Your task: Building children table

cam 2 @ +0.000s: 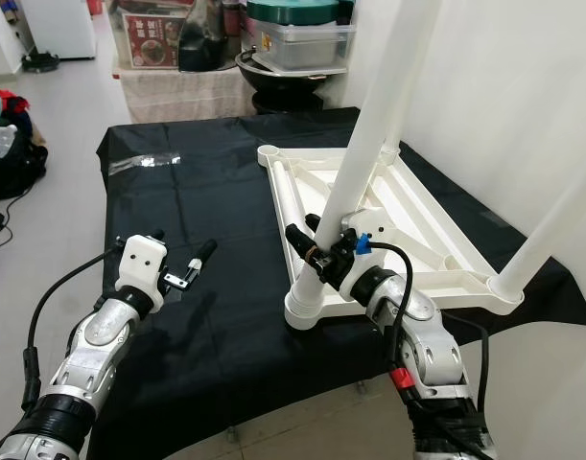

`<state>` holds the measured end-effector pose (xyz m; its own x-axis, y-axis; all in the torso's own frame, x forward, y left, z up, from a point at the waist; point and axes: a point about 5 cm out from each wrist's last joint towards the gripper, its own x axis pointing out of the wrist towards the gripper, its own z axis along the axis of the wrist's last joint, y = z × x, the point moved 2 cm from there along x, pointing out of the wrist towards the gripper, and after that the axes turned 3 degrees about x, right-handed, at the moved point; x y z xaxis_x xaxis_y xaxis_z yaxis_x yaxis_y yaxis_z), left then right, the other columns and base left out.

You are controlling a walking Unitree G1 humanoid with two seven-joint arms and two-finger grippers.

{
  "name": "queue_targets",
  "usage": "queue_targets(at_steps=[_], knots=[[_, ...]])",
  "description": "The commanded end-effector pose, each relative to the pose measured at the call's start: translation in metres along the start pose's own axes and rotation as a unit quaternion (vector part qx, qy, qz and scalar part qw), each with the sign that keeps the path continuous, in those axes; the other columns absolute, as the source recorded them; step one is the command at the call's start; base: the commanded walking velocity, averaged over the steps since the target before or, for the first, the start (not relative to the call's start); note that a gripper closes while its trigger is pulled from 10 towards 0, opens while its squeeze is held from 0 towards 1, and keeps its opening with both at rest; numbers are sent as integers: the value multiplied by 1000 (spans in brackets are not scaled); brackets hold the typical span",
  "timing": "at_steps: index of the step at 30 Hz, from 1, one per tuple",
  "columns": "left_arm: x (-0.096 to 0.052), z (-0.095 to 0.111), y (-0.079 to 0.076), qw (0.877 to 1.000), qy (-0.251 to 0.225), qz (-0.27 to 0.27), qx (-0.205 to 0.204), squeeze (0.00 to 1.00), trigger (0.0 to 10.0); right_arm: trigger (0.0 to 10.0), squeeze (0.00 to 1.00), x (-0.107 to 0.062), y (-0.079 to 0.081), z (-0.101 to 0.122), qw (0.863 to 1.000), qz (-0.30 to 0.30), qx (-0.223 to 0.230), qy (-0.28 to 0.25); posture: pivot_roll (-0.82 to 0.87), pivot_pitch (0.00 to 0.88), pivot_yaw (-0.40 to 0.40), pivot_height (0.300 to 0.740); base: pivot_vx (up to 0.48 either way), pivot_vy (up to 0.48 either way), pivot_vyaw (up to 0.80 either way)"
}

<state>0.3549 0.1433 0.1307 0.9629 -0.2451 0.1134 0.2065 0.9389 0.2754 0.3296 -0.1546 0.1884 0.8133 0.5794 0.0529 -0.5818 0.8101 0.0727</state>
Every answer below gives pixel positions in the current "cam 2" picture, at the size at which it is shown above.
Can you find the clear plastic container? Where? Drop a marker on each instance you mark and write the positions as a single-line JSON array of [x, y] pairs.
[[302, 48]]

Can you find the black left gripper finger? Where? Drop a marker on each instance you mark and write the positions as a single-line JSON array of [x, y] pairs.
[[204, 255], [155, 236]]

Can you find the white cabinet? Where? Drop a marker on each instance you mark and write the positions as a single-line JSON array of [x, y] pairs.
[[60, 27]]

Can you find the black mop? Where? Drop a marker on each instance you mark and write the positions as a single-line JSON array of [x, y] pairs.
[[40, 64]]

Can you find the black wok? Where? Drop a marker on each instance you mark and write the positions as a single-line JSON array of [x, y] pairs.
[[254, 77]]

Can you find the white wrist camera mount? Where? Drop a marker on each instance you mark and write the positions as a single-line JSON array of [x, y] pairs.
[[142, 264], [360, 280]]

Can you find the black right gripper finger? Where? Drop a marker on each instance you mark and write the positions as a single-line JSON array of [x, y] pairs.
[[314, 222], [301, 246]]

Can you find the black plastic sheet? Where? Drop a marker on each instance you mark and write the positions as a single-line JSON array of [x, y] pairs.
[[206, 211]]

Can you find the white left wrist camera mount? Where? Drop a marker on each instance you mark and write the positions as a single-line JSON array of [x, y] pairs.
[[142, 264]]

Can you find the clear plastic wrap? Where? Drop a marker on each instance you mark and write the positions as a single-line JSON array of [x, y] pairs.
[[144, 163]]

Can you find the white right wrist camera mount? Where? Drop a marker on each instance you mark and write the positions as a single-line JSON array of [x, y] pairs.
[[360, 280]]

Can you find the white plastic bag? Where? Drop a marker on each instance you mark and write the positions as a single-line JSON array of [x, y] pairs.
[[3, 144]]

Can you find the black suitcase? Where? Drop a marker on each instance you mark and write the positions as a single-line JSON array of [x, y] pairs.
[[14, 177]]

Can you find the beige cloth covered table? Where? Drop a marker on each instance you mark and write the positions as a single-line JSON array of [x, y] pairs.
[[182, 96]]

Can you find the white plastic table top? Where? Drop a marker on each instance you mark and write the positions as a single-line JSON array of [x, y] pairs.
[[316, 177]]

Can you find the green lidded pot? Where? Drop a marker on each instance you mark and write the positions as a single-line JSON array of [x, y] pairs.
[[292, 11]]

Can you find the small red bucket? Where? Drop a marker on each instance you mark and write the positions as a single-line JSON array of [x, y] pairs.
[[94, 6]]

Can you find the red printed cardboard box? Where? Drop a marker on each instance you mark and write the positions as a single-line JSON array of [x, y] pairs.
[[158, 43]]

